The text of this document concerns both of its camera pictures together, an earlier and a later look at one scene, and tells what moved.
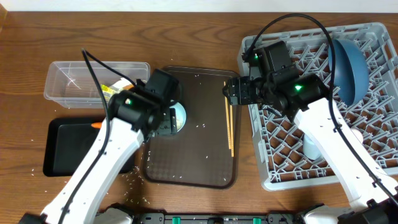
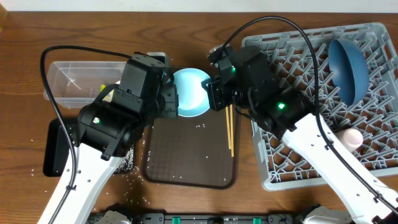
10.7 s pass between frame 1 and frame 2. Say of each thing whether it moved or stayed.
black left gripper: moved
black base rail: stayed
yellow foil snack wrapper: stayed
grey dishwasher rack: stayed
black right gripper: moved
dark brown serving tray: stayed
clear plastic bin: stayed
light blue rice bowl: moved
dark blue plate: stayed
